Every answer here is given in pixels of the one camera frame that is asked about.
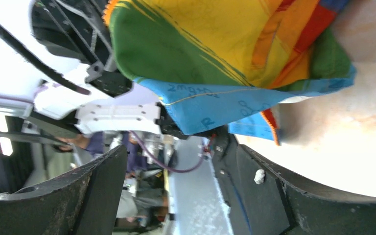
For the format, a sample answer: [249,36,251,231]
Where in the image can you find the person in purple shirt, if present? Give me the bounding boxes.
[53,132,169,222]

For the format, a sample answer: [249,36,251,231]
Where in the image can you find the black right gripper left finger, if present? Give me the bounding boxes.
[0,153,124,235]

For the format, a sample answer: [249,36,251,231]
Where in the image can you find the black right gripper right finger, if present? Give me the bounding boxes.
[237,144,376,235]

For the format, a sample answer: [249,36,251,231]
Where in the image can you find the rainbow striped zip jacket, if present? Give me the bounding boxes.
[102,0,356,141]

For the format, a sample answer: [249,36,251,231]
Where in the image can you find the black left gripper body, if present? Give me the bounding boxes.
[31,0,133,97]

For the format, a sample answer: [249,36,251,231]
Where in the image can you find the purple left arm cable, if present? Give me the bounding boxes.
[0,91,208,174]

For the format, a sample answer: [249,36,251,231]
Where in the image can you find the aluminium frame rail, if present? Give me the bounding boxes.
[0,100,85,169]

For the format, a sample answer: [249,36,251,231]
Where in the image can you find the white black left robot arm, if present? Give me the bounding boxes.
[25,0,187,140]

